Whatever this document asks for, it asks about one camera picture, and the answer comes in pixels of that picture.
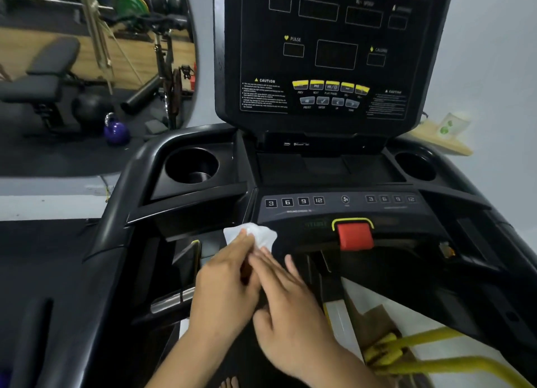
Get person's left hand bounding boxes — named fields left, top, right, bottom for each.
left=188, top=228, right=263, bottom=342

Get person's right hand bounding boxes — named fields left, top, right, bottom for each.
left=248, top=248, right=341, bottom=379

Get white wipe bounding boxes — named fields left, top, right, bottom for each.
left=223, top=222, right=278, bottom=251

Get person's right forearm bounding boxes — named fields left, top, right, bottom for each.
left=301, top=349, right=392, bottom=388

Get person's left forearm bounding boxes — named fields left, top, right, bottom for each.
left=145, top=328, right=241, bottom=388

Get red treadmill safety key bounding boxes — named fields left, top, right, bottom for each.
left=337, top=223, right=375, bottom=251

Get brown cardboard piece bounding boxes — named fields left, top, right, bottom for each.
left=343, top=299, right=422, bottom=388

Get black treadmill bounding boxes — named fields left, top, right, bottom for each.
left=10, top=0, right=537, bottom=388

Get yellow resistance tube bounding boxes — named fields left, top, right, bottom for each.
left=363, top=326, right=467, bottom=361
left=373, top=355, right=534, bottom=388

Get purple kettlebell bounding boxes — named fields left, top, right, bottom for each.
left=103, top=112, right=131, bottom=147

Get black foam roller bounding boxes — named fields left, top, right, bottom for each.
left=121, top=74, right=162, bottom=116

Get black exercise bike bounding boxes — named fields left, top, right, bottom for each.
left=101, top=13, right=196, bottom=131

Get black medicine ball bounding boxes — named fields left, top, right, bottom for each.
left=71, top=92, right=115, bottom=129

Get black weight bench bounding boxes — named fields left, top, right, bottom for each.
left=0, top=36, right=110, bottom=129

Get green and yellow weight plates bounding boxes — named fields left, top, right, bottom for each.
left=117, top=0, right=152, bottom=20

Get wall mirror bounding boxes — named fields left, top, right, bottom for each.
left=0, top=0, right=199, bottom=179

